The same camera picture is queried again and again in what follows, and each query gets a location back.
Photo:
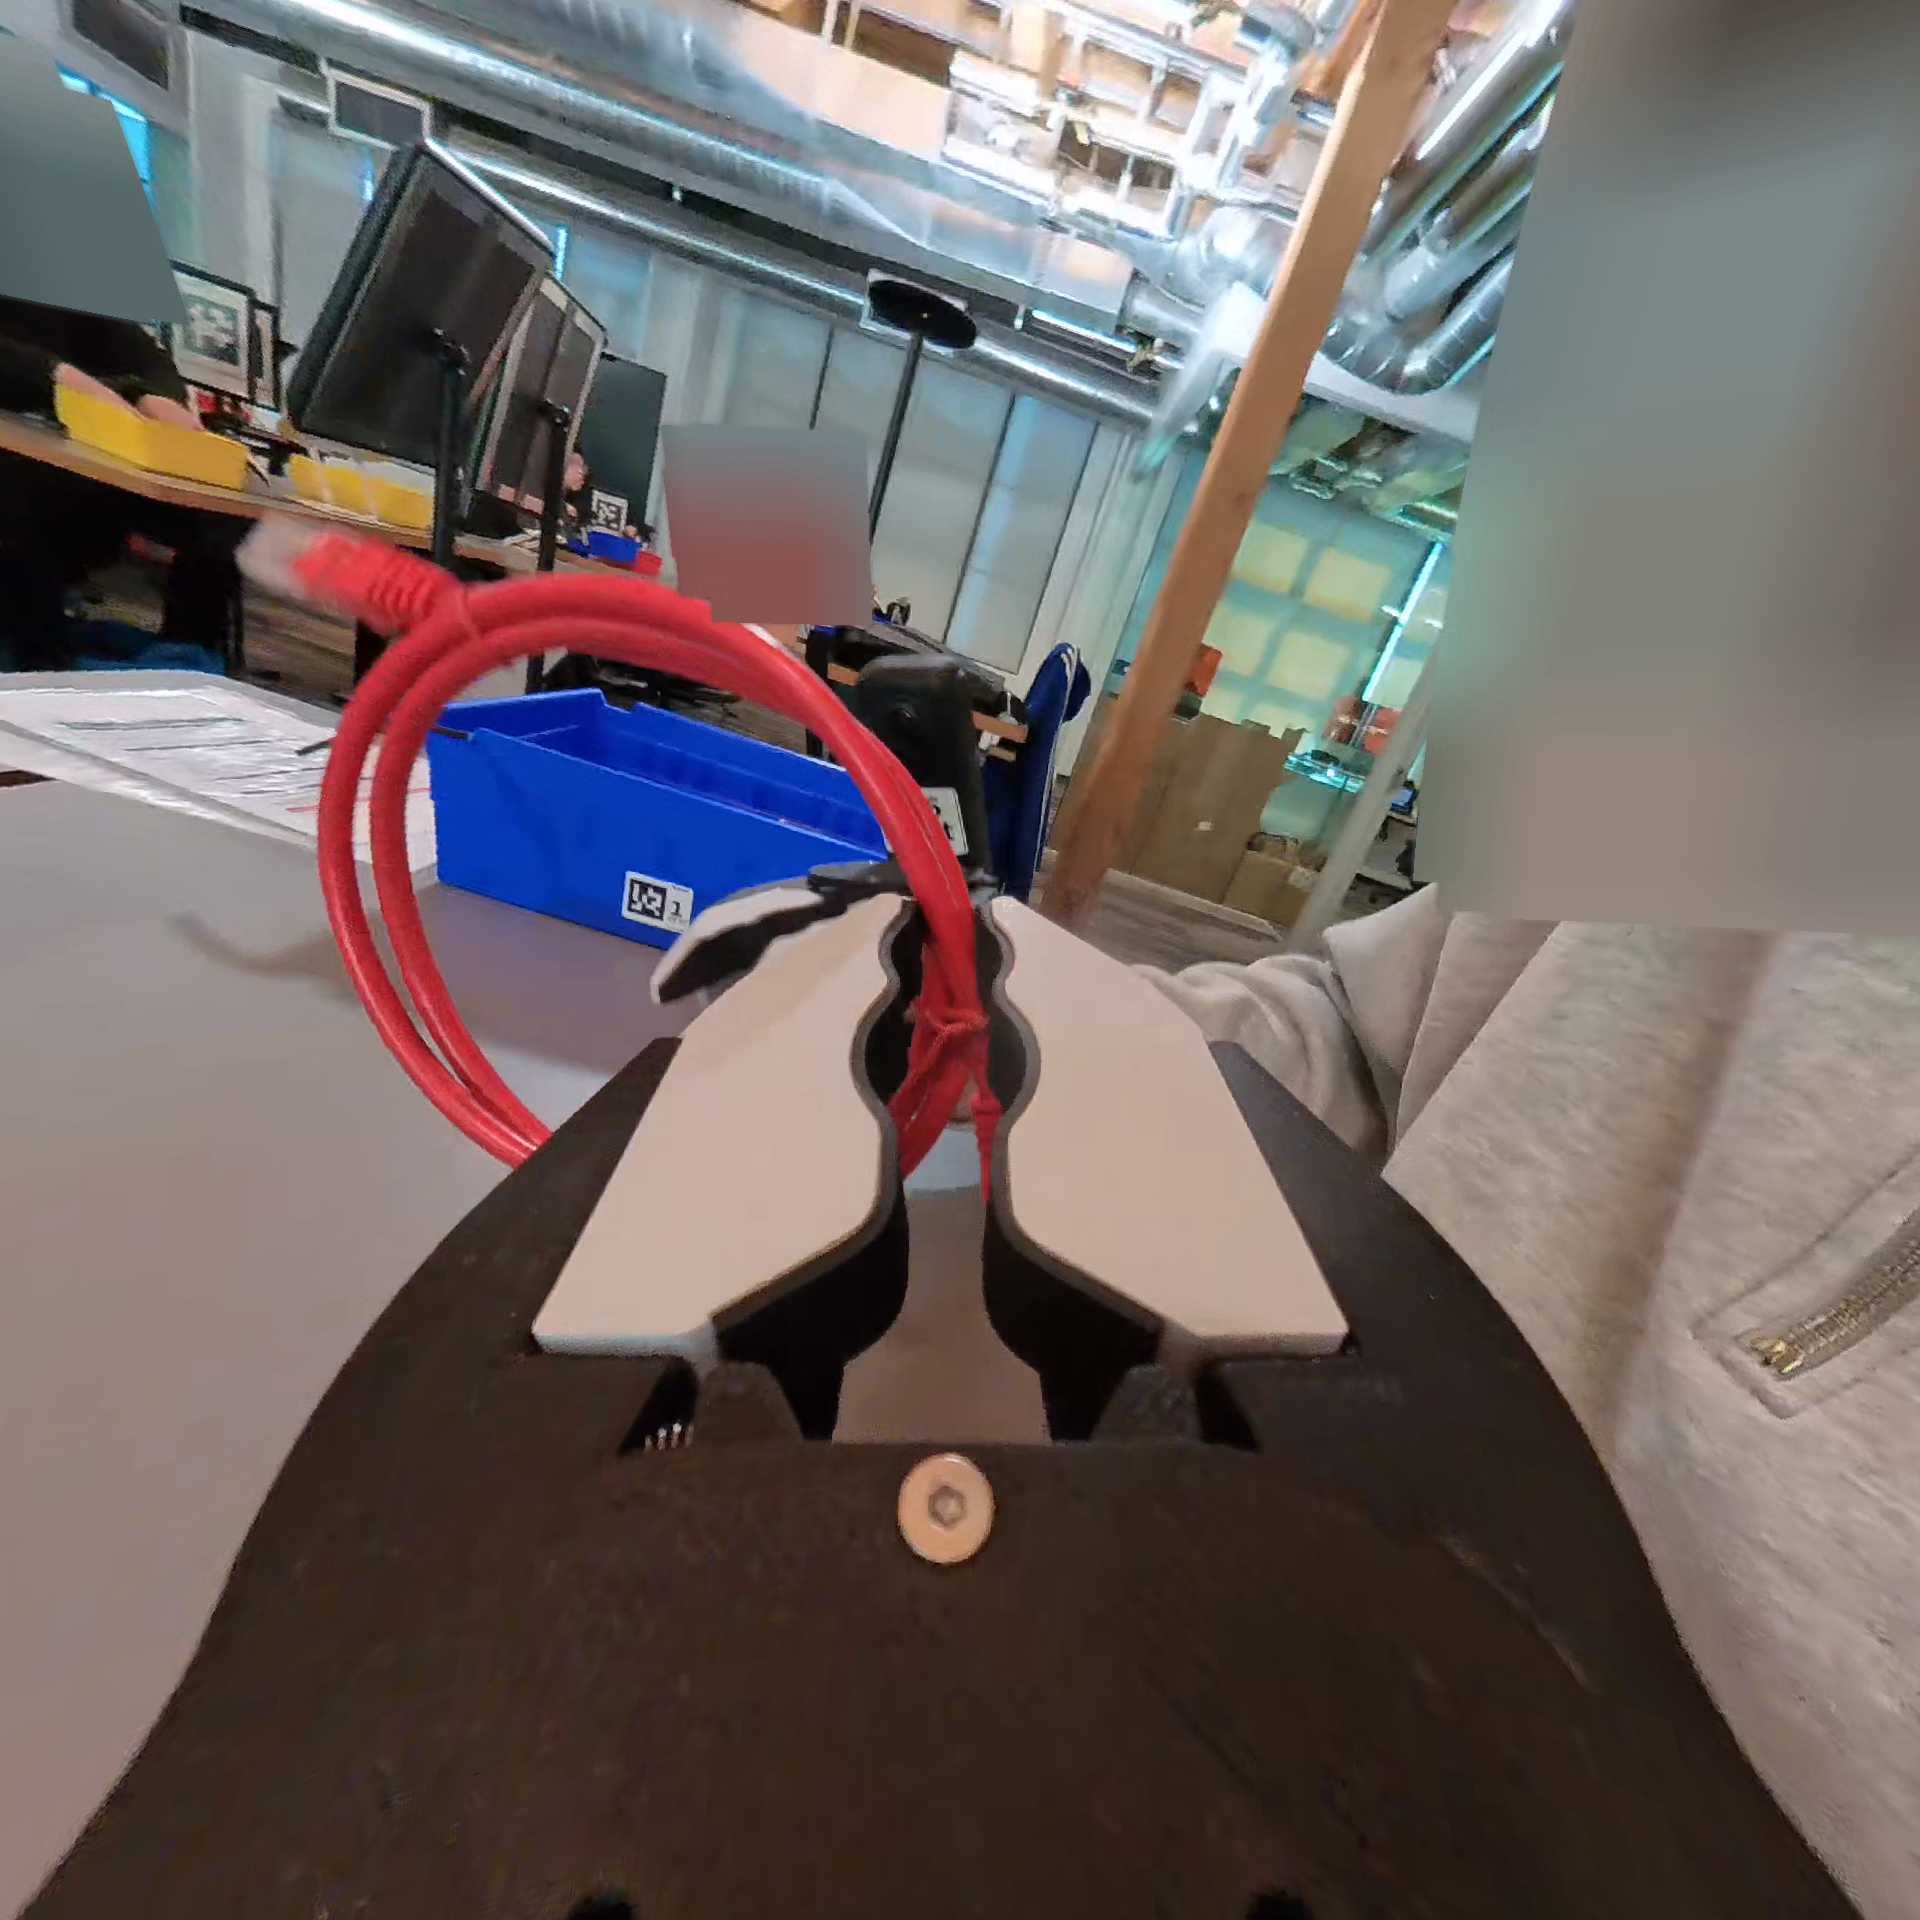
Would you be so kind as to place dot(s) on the black round lamp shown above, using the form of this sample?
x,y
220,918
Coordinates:
x,y
920,316

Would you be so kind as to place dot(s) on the small framed marker poster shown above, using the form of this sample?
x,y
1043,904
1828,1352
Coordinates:
x,y
214,330

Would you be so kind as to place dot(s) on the black monitor on stand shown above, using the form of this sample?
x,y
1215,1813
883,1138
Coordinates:
x,y
418,301

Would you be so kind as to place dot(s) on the silver ventilation duct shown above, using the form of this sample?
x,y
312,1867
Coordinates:
x,y
675,88

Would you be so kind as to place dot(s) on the printed paper sheet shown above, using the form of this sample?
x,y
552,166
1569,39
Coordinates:
x,y
194,759

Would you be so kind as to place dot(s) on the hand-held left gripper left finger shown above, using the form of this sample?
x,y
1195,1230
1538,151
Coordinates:
x,y
737,1169

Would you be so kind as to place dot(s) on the wooden support post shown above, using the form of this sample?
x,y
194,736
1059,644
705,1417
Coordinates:
x,y
1246,482

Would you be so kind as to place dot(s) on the person's right forearm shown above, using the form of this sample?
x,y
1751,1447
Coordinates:
x,y
1292,1020

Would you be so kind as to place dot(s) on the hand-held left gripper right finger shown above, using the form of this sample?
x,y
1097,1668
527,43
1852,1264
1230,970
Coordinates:
x,y
1170,1188

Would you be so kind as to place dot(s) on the row of small yellow bins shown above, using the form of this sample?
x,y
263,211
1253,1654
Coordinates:
x,y
360,487

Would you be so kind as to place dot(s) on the blue tagged plastic bin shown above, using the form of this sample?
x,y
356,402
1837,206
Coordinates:
x,y
662,812

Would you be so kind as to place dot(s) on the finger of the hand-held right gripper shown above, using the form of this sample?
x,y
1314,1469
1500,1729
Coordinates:
x,y
737,940

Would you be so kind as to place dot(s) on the silver pipe bundle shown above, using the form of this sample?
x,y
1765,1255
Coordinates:
x,y
1396,270

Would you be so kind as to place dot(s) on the large yellow plastic bin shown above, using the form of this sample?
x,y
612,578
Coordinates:
x,y
150,436

